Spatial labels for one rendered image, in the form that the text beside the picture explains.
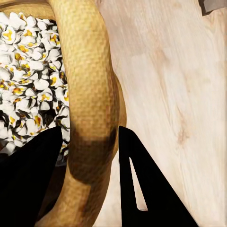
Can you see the popcorn bag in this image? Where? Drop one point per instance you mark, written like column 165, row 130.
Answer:
column 76, row 192

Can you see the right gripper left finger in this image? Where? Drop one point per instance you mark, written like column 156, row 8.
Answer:
column 24, row 178

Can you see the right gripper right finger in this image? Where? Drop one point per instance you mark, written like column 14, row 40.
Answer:
column 165, row 209

